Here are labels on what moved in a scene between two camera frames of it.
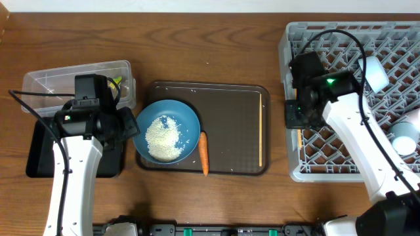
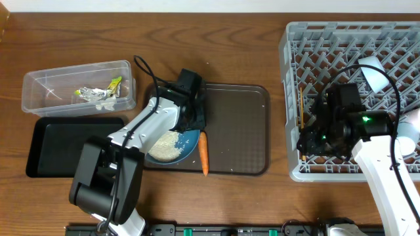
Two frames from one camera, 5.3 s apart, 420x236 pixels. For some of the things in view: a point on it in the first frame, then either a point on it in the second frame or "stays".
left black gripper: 132,128 → 202,122
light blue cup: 403,137 stays
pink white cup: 413,117 stays
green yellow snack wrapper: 117,80 stays
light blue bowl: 375,73 stays
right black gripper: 292,122 → 308,143
